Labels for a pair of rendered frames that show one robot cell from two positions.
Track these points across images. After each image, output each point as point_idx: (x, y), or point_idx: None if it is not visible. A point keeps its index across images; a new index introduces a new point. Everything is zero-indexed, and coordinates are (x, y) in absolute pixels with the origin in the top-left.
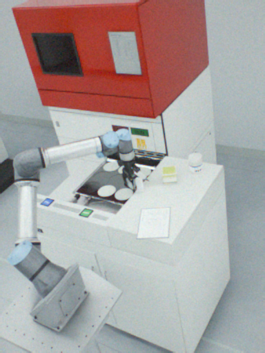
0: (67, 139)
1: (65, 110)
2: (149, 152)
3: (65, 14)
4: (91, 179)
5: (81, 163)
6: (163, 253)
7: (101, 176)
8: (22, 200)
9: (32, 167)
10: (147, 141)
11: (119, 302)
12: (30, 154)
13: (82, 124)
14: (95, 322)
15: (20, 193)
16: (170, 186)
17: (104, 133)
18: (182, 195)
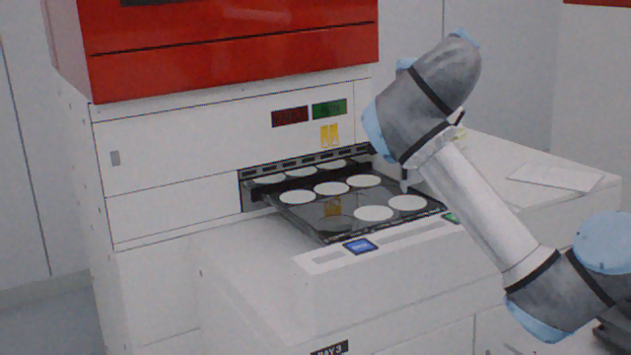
0: (140, 195)
1: (150, 109)
2: (343, 148)
3: None
4: (311, 218)
5: (172, 251)
6: (606, 208)
7: (316, 209)
8: (471, 170)
9: (479, 72)
10: (341, 125)
11: None
12: (464, 43)
13: (193, 135)
14: None
15: (455, 159)
16: (467, 154)
17: (249, 139)
18: (502, 153)
